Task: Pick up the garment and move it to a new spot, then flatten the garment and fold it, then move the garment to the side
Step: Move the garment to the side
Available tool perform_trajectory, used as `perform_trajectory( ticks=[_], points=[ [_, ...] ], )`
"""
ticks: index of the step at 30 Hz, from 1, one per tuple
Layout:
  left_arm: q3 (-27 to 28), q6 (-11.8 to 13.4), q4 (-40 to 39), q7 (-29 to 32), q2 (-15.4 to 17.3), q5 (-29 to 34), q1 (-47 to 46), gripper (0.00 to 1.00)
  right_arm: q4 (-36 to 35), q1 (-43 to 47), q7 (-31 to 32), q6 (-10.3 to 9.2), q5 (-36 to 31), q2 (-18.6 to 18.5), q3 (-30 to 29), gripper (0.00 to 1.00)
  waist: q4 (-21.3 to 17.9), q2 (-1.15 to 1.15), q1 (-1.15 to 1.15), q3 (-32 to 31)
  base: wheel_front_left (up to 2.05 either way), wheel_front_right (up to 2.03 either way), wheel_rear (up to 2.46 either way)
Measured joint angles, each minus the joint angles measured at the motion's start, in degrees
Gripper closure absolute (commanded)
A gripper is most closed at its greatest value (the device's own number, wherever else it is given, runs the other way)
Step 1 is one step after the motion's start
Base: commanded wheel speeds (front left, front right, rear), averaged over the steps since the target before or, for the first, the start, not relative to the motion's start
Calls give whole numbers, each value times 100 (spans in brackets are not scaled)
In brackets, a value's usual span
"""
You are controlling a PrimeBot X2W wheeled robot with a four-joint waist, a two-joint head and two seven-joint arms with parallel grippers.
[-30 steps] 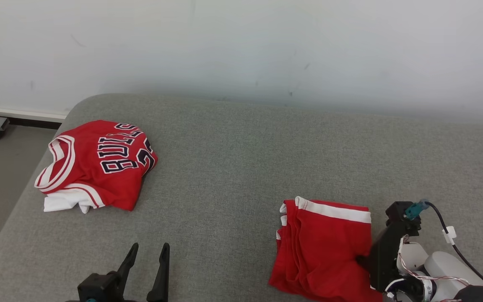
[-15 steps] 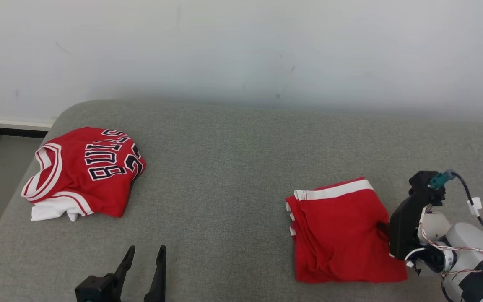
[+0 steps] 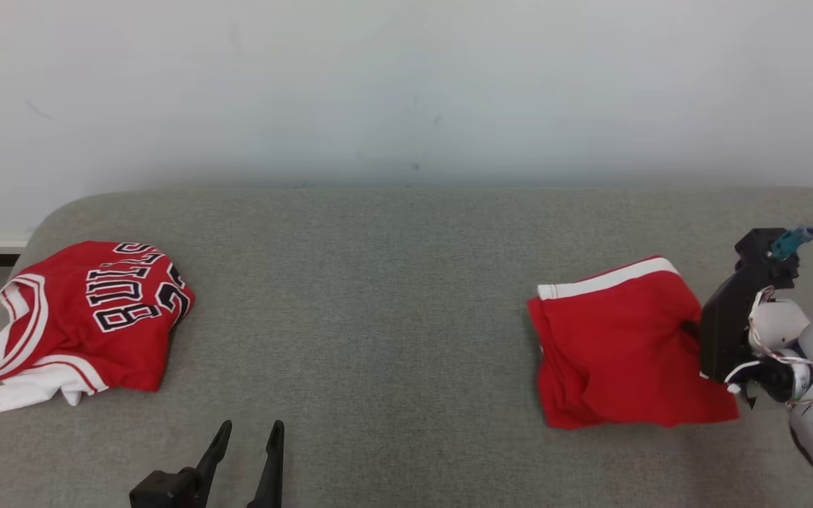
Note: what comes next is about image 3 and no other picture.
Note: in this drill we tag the red Bulls basketball jersey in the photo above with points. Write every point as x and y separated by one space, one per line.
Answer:
96 339

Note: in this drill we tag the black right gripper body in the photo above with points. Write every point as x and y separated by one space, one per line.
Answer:
724 331

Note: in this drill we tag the red shorts with white stripe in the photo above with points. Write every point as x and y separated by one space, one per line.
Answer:
611 353

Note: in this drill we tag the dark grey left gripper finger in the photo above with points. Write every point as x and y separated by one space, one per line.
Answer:
212 466
272 473

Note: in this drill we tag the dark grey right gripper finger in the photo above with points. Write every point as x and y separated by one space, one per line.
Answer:
692 330

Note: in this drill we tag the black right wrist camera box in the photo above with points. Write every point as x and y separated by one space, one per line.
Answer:
756 254

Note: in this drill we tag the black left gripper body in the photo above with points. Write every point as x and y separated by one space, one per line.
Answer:
163 490

